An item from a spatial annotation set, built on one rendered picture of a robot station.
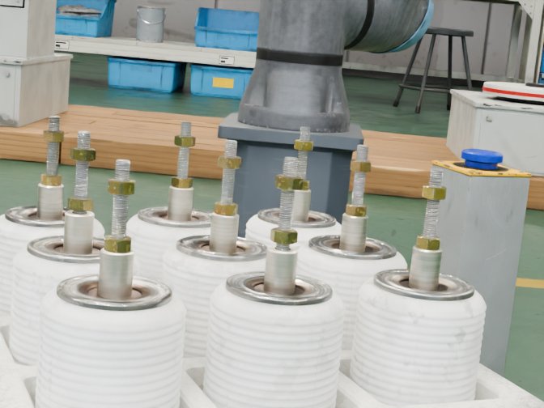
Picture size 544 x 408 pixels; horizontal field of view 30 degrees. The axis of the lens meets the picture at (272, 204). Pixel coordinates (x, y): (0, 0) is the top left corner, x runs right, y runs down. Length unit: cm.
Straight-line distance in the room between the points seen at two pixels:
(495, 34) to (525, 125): 642
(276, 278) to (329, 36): 66
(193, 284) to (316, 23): 60
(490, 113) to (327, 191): 155
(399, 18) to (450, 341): 76
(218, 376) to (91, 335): 11
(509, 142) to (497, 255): 184
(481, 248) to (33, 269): 44
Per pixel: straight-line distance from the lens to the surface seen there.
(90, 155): 77
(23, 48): 296
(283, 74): 132
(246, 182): 131
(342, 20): 134
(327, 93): 133
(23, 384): 72
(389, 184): 273
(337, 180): 132
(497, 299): 102
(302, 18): 131
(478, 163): 100
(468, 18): 921
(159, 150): 275
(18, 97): 291
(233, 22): 593
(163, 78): 549
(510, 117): 283
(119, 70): 552
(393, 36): 144
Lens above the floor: 44
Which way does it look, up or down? 10 degrees down
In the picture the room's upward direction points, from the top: 5 degrees clockwise
